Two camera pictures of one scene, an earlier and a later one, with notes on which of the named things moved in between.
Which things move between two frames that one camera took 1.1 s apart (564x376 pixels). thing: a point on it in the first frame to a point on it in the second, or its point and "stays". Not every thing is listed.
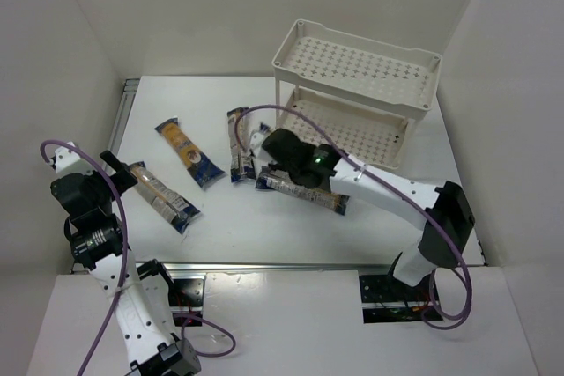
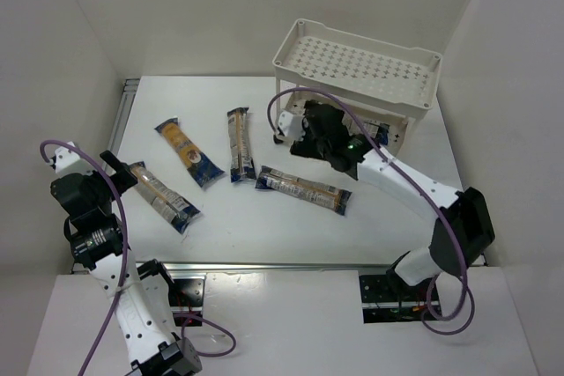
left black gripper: [117, 169] stays
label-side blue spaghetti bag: [285, 183] stays
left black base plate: [187, 292] stays
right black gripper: [273, 145] to [315, 130]
